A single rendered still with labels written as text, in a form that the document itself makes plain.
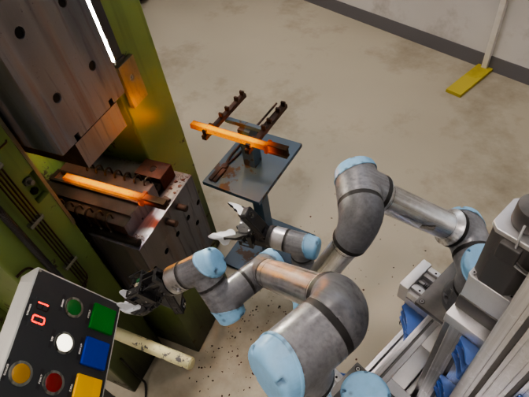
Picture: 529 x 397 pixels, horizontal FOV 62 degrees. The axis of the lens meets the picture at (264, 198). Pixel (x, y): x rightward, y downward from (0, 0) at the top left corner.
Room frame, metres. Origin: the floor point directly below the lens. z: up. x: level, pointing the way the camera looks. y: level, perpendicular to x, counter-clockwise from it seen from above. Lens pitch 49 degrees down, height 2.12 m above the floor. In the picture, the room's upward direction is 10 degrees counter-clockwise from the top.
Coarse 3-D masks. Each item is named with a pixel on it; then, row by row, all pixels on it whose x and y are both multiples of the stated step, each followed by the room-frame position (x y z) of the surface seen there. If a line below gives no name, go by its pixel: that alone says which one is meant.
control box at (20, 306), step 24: (24, 288) 0.66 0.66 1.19; (48, 288) 0.67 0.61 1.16; (72, 288) 0.69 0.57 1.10; (24, 312) 0.59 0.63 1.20; (48, 312) 0.60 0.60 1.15; (0, 336) 0.55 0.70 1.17; (24, 336) 0.53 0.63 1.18; (48, 336) 0.55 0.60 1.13; (72, 336) 0.56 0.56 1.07; (96, 336) 0.58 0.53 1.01; (0, 360) 0.47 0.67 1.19; (24, 360) 0.48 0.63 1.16; (48, 360) 0.49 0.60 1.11; (72, 360) 0.50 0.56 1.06; (0, 384) 0.41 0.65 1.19; (24, 384) 0.42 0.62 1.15; (72, 384) 0.45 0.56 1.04
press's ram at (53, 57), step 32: (0, 0) 1.01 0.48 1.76; (32, 0) 1.07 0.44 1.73; (64, 0) 1.15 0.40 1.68; (0, 32) 0.97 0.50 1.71; (32, 32) 1.04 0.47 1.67; (64, 32) 1.11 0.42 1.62; (96, 32) 1.19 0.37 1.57; (0, 64) 0.95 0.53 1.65; (32, 64) 1.00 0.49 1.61; (64, 64) 1.07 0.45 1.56; (96, 64) 1.15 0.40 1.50; (0, 96) 0.99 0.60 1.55; (32, 96) 0.96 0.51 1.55; (64, 96) 1.03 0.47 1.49; (96, 96) 1.11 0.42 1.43; (32, 128) 0.97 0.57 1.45; (64, 128) 0.99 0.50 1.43
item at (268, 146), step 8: (192, 128) 1.47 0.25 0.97; (200, 128) 1.44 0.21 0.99; (208, 128) 1.42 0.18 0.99; (216, 128) 1.41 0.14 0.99; (224, 136) 1.37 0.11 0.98; (232, 136) 1.35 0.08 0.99; (240, 136) 1.34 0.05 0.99; (248, 136) 1.33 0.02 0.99; (256, 144) 1.28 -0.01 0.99; (264, 144) 1.27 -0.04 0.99; (272, 144) 1.25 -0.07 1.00; (280, 144) 1.24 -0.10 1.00; (264, 152) 1.25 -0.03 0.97; (272, 152) 1.24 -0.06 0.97; (280, 152) 1.22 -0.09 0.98; (288, 152) 1.21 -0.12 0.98
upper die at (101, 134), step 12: (108, 120) 1.11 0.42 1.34; (120, 120) 1.15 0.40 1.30; (96, 132) 1.06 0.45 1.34; (108, 132) 1.09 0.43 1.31; (84, 144) 1.01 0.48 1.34; (96, 144) 1.04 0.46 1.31; (108, 144) 1.07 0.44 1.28; (48, 156) 1.07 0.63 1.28; (60, 156) 1.04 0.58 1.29; (72, 156) 1.01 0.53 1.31; (84, 156) 0.99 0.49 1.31; (96, 156) 1.03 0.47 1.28
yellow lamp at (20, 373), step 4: (20, 364) 0.46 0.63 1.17; (24, 364) 0.47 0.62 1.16; (16, 368) 0.45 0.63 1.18; (20, 368) 0.46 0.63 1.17; (24, 368) 0.46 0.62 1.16; (28, 368) 0.46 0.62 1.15; (12, 372) 0.44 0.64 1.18; (16, 372) 0.45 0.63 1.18; (20, 372) 0.45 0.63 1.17; (24, 372) 0.45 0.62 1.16; (28, 372) 0.45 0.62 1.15; (12, 376) 0.44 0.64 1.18; (16, 376) 0.44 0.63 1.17; (20, 376) 0.44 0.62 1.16; (24, 376) 0.44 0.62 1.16; (28, 376) 0.44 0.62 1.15; (16, 380) 0.43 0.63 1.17; (20, 380) 0.43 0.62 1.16; (24, 380) 0.43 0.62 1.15
